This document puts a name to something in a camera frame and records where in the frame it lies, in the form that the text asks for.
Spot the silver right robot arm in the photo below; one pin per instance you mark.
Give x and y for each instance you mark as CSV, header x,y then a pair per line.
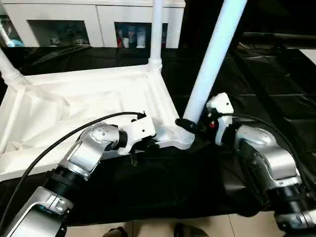
x,y
266,158

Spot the black work mat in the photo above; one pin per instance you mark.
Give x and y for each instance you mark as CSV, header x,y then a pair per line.
x,y
197,187

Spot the white cabinet with glass doors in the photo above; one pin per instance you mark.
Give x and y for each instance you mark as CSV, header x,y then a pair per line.
x,y
94,15

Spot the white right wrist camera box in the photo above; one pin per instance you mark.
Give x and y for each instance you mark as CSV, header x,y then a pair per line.
x,y
219,111

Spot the white plastic table leg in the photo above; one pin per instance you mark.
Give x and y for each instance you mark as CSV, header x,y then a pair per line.
x,y
156,29
212,59
11,69

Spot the white plastic table top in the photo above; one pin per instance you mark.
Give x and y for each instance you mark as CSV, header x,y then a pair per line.
x,y
84,103

